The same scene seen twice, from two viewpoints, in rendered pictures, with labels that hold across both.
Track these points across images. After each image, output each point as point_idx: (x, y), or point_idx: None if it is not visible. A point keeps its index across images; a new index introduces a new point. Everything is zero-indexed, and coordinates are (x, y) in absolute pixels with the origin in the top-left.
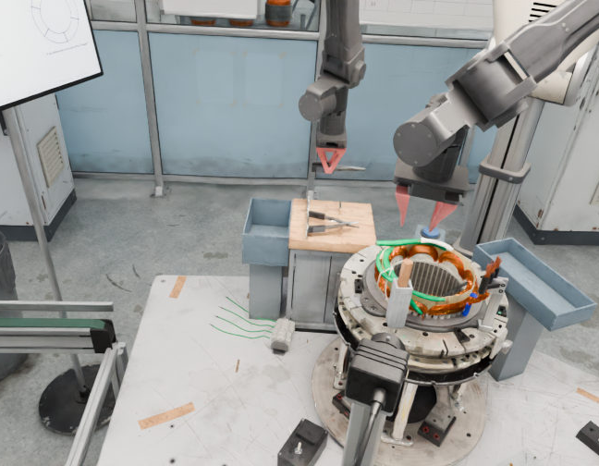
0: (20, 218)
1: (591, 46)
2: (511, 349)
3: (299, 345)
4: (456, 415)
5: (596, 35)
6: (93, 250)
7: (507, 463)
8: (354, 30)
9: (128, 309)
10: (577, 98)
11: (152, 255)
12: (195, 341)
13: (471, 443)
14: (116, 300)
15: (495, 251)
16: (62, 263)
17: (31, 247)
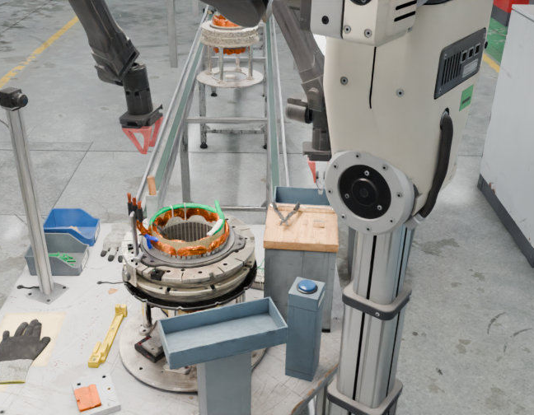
0: (528, 231)
1: (334, 147)
2: (197, 378)
3: (250, 293)
4: (160, 365)
5: (330, 133)
6: None
7: (110, 386)
8: (302, 58)
9: (461, 335)
10: (342, 214)
11: None
12: (255, 246)
13: (133, 368)
14: (470, 325)
15: (278, 325)
16: (503, 282)
17: (517, 259)
